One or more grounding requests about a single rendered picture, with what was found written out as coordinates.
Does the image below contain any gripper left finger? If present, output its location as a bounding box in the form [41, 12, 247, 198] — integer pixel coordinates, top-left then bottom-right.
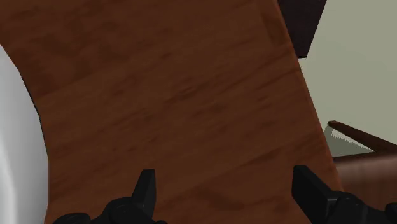
[52, 169, 168, 224]

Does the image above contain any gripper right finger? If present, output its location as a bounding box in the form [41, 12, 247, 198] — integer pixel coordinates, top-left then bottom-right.
[292, 165, 397, 224]

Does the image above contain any brown wooden table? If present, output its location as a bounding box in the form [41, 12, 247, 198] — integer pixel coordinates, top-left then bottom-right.
[0, 0, 344, 224]

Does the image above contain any white rounded object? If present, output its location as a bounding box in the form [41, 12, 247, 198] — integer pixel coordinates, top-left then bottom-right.
[0, 45, 50, 224]

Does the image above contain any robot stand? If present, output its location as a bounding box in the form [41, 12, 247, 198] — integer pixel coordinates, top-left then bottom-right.
[277, 0, 328, 59]

